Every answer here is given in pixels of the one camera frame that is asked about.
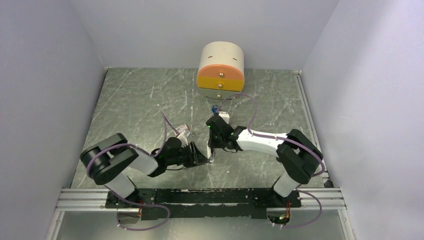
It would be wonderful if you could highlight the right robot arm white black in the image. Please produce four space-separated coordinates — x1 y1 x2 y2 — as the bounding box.
206 114 325 207

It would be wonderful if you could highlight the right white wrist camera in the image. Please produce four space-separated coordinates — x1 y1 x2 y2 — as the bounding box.
218 111 230 124

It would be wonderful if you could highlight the beige mini drawer cabinet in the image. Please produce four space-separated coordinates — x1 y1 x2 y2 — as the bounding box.
196 41 245 100

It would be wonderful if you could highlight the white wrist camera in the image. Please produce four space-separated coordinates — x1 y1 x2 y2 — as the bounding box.
218 111 230 124
176 129 191 146

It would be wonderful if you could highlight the beige white stapler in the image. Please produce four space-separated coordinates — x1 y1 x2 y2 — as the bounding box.
206 141 215 163

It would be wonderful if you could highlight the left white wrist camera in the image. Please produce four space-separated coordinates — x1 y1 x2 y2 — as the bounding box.
176 129 191 146

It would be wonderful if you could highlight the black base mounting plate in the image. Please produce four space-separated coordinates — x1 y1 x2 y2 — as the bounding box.
104 188 302 220

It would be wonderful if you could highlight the red white staple box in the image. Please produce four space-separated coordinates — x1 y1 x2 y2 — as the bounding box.
176 124 189 132

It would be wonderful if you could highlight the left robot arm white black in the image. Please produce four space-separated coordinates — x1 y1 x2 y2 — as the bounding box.
79 133 209 208

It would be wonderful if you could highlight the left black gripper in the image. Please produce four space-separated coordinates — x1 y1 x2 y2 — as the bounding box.
166 141 209 168

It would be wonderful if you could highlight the blue black stapler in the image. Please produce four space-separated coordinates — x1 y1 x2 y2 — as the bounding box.
211 105 220 115

